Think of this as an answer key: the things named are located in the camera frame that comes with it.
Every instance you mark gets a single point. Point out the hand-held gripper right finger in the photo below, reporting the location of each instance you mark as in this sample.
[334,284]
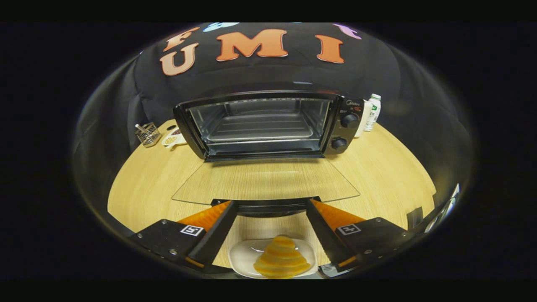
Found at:
[325,235]

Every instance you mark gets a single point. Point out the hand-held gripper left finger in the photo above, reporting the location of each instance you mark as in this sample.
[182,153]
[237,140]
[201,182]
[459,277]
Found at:
[218,237]

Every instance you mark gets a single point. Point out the yellow croissant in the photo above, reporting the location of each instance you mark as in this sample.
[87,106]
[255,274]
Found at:
[281,260]

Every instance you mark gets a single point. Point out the black toaster oven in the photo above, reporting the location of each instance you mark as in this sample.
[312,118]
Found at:
[350,138]

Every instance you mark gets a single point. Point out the white plate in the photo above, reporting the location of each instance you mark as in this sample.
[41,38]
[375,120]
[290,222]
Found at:
[241,256]

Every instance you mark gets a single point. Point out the small dark block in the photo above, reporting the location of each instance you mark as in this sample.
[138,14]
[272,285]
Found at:
[414,218]

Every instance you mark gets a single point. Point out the small white snack dish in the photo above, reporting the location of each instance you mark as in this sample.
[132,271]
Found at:
[172,140]

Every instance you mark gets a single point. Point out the white box with dark label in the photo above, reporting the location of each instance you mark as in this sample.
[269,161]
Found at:
[361,121]

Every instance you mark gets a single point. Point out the small white bottle green label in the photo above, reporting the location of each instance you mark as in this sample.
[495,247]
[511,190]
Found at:
[373,113]

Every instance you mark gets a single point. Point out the silver metal frame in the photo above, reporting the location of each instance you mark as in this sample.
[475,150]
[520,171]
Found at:
[447,209]

